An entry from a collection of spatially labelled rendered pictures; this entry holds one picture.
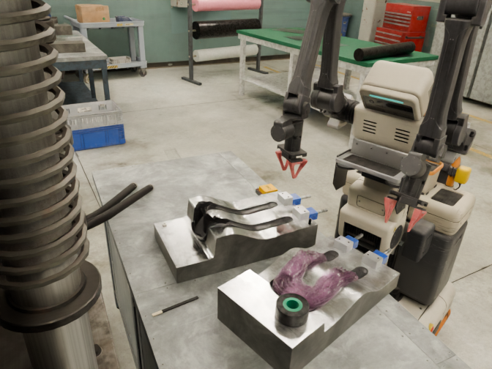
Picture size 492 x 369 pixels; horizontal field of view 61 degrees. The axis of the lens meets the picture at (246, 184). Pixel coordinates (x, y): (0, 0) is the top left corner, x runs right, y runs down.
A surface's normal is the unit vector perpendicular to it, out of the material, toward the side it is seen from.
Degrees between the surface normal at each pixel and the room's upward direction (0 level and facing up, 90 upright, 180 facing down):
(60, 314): 0
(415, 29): 90
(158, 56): 90
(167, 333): 0
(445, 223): 90
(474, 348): 0
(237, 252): 90
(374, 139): 98
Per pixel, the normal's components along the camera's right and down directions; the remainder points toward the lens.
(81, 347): 0.89, 0.24
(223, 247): 0.44, 0.43
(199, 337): 0.04, -0.89
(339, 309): -0.16, -0.78
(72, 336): 0.75, 0.33
